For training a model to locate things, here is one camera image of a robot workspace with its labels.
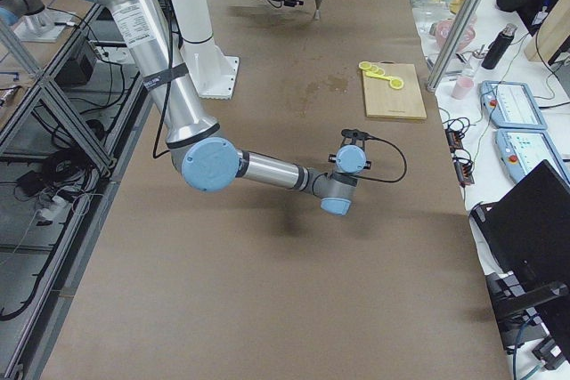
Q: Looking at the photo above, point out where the steel double jigger measuring cup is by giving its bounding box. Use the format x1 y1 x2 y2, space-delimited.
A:
313 0 322 20

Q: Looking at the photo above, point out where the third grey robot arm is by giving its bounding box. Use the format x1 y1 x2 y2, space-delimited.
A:
1 0 45 26

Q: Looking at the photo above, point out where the pink cup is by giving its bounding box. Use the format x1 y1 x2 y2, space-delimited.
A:
451 76 474 100

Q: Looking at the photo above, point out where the yellow plastic spoon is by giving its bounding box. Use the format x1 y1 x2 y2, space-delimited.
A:
364 70 403 85

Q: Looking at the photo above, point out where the bamboo cutting board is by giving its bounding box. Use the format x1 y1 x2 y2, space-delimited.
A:
361 61 427 120

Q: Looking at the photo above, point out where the pink bowl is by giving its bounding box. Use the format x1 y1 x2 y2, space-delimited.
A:
433 13 478 50

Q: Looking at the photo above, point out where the black water bottle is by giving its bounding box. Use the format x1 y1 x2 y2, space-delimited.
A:
481 23 517 70

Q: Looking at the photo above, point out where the black power box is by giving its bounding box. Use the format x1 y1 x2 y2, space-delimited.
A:
55 43 97 87

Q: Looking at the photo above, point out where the upper teach pendant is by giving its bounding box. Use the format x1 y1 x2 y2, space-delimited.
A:
478 80 548 130

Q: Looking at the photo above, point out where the teach pendant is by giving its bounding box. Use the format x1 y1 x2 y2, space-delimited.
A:
495 128 569 183
478 80 548 130

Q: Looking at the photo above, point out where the lower teach pendant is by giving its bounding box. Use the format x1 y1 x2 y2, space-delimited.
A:
495 128 569 183

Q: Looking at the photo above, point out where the white power strip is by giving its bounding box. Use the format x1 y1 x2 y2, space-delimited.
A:
37 195 69 226

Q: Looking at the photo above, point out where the black laptop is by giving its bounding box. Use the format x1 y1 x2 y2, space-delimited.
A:
470 160 569 330

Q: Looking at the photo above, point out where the black monitor stand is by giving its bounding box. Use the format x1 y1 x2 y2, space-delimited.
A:
485 272 569 370

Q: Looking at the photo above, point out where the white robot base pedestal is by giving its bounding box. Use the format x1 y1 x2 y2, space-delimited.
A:
172 0 240 100

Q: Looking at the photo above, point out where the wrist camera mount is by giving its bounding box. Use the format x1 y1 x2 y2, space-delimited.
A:
329 129 371 174

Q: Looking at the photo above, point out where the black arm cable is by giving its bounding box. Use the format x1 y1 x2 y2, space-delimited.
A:
355 133 408 184

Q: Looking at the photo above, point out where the aluminium frame post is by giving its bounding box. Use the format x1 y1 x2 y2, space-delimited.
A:
426 0 481 93

